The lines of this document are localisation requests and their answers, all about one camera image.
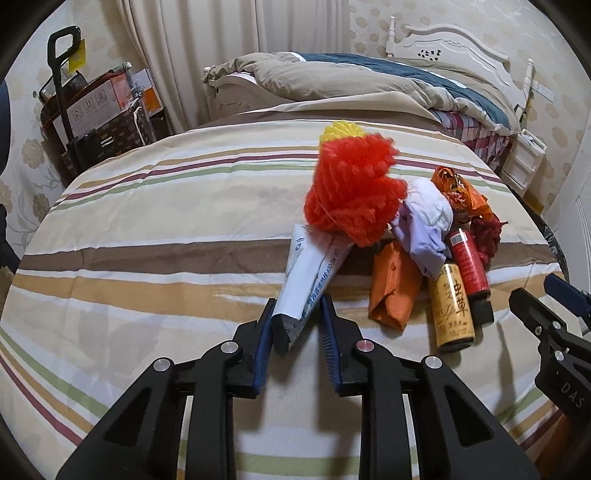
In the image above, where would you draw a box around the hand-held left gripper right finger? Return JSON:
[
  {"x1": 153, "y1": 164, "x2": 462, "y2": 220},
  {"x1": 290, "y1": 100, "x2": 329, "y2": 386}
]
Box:
[{"x1": 318, "y1": 293, "x2": 541, "y2": 480}]

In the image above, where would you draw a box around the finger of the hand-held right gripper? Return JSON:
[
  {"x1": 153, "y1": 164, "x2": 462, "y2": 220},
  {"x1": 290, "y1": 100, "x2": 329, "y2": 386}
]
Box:
[
  {"x1": 509, "y1": 288, "x2": 573, "y2": 352},
  {"x1": 544, "y1": 274, "x2": 591, "y2": 324}
]

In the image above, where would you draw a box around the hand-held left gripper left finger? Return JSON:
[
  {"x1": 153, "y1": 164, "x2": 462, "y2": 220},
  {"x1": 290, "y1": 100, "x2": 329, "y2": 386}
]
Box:
[{"x1": 55, "y1": 298, "x2": 278, "y2": 480}]

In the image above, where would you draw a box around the red bottle with black cap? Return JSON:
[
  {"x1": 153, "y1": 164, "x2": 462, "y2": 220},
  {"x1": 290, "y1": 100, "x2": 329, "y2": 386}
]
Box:
[{"x1": 445, "y1": 230, "x2": 495, "y2": 326}]

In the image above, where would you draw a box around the yellow printed can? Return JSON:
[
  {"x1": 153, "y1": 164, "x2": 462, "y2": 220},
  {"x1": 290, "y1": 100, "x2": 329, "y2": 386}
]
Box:
[{"x1": 427, "y1": 263, "x2": 476, "y2": 354}]

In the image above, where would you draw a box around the orange paper wad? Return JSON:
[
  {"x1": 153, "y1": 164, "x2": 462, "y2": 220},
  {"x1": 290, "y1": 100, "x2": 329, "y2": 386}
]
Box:
[{"x1": 368, "y1": 241, "x2": 423, "y2": 332}]

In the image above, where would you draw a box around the dark red mesh bag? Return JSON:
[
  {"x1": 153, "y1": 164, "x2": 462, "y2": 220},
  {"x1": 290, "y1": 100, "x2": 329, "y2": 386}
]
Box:
[{"x1": 470, "y1": 215, "x2": 509, "y2": 268}]

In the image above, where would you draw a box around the orange plastic wrapper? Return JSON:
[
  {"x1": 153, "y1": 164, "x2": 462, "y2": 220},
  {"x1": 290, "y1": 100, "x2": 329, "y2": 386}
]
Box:
[{"x1": 431, "y1": 166, "x2": 492, "y2": 222}]

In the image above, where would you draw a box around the white wad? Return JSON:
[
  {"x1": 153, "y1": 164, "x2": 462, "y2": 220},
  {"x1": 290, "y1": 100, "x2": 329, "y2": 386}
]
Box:
[{"x1": 390, "y1": 178, "x2": 455, "y2": 280}]

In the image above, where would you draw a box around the orange-red foam fruit net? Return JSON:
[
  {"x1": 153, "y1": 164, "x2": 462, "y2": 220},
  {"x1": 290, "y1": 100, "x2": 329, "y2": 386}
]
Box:
[{"x1": 303, "y1": 132, "x2": 409, "y2": 247}]

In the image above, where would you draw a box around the yellow foam fruit net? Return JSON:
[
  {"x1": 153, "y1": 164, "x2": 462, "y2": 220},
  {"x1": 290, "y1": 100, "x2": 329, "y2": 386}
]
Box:
[{"x1": 320, "y1": 120, "x2": 368, "y2": 143}]

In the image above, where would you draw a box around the striped bed sheet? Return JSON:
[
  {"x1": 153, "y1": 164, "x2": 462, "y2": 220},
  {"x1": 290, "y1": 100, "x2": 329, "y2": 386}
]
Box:
[{"x1": 0, "y1": 90, "x2": 568, "y2": 480}]

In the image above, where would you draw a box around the white plastic drawer unit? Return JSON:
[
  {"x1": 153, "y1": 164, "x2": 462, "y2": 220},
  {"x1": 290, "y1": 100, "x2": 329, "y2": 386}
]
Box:
[{"x1": 501, "y1": 129, "x2": 548, "y2": 190}]

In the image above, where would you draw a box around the red checked bed sheet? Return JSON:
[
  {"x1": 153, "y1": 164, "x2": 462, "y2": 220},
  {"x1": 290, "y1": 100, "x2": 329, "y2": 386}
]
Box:
[{"x1": 431, "y1": 108, "x2": 513, "y2": 160}]

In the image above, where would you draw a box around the white carved footboard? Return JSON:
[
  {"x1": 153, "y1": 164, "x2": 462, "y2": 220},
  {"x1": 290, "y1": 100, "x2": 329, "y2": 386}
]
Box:
[{"x1": 203, "y1": 65, "x2": 282, "y2": 123}]

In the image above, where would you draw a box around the brown patterned box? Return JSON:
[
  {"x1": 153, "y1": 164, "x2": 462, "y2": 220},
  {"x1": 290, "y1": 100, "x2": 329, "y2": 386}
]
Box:
[{"x1": 95, "y1": 104, "x2": 160, "y2": 160}]

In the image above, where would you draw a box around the bed with beige duvet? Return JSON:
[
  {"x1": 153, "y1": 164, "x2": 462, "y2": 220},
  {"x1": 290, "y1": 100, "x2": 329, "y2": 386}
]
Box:
[{"x1": 215, "y1": 51, "x2": 527, "y2": 134}]

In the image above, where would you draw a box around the white carved headboard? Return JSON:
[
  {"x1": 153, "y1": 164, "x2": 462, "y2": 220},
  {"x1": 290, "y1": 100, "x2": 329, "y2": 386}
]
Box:
[{"x1": 385, "y1": 16, "x2": 539, "y2": 112}]

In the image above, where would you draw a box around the white and orange cardboard box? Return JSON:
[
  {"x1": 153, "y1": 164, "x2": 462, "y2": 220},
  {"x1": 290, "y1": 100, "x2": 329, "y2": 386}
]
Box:
[{"x1": 65, "y1": 74, "x2": 134, "y2": 139}]

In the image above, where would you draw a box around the cream curtain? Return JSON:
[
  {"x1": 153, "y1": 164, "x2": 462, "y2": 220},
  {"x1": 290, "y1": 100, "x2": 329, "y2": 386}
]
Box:
[{"x1": 113, "y1": 0, "x2": 356, "y2": 134}]

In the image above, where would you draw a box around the black hand trolley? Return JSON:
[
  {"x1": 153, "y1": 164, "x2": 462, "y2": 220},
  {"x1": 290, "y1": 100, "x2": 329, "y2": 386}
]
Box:
[{"x1": 46, "y1": 28, "x2": 100, "y2": 171}]

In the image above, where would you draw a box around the yellow tag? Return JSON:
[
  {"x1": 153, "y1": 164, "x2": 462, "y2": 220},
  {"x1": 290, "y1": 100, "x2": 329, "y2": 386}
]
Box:
[{"x1": 68, "y1": 39, "x2": 88, "y2": 75}]

